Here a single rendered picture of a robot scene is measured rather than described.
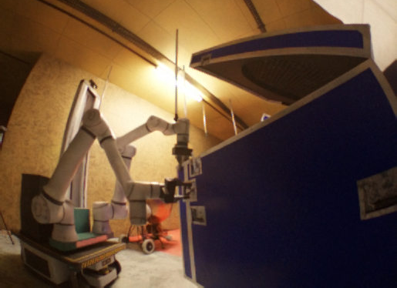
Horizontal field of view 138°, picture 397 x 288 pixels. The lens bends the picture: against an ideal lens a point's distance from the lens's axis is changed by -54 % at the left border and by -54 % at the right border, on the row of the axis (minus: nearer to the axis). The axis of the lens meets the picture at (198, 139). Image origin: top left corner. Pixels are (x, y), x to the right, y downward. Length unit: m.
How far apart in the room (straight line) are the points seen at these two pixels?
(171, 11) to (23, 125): 2.96
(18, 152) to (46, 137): 0.58
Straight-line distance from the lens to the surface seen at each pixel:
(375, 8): 0.77
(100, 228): 1.53
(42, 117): 3.23
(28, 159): 3.03
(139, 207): 0.80
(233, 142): 0.68
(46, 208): 1.00
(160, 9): 2.76
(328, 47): 0.59
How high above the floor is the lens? 0.71
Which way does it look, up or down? 21 degrees up
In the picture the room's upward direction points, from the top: 4 degrees counter-clockwise
